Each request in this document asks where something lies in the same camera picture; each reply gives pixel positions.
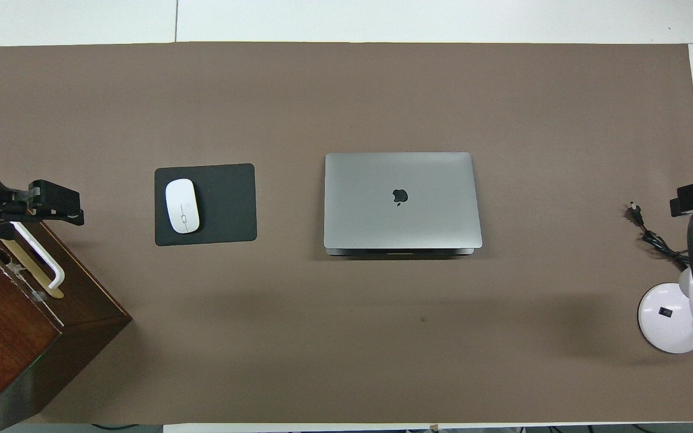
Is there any grey aluminium laptop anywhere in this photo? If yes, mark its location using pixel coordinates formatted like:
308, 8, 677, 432
324, 152, 484, 257

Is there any white desk lamp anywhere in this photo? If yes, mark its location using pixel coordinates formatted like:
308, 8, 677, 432
638, 248, 693, 354

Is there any white computer mouse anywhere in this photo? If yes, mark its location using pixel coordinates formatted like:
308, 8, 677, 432
165, 178, 201, 235

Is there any dark brown wooden box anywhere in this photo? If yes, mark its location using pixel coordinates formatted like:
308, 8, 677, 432
0, 207, 132, 431

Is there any black mouse pad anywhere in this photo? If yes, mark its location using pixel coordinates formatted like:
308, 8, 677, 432
154, 163, 258, 247

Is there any brown table mat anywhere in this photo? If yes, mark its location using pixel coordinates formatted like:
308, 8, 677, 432
0, 42, 693, 425

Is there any black lamp power cable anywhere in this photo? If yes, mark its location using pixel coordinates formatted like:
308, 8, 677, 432
626, 203, 693, 269

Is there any white box handle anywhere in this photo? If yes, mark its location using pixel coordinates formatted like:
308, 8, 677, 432
10, 221, 66, 290

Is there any gold handle plate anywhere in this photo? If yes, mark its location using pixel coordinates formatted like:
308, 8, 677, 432
0, 238, 64, 299

